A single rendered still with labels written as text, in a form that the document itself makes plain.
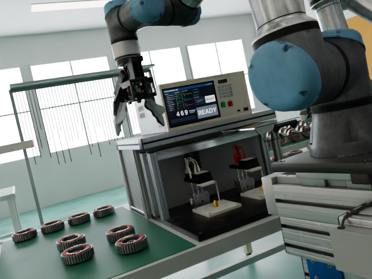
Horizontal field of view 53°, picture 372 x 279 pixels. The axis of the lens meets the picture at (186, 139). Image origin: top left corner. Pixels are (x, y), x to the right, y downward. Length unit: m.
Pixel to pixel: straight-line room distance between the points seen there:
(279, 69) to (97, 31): 7.72
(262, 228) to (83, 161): 6.68
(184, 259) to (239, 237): 0.21
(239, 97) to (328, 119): 1.04
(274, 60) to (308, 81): 0.06
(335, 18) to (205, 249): 0.83
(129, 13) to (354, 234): 0.69
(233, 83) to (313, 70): 1.16
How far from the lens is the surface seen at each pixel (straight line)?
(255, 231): 1.35
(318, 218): 0.83
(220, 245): 1.28
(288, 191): 0.85
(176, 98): 1.61
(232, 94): 1.75
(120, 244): 1.34
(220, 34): 9.35
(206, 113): 1.67
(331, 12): 1.28
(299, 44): 0.63
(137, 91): 1.01
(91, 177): 7.89
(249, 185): 1.77
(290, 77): 0.61
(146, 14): 0.94
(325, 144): 0.75
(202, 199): 1.65
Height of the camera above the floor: 1.17
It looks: 4 degrees down
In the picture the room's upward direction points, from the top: 12 degrees counter-clockwise
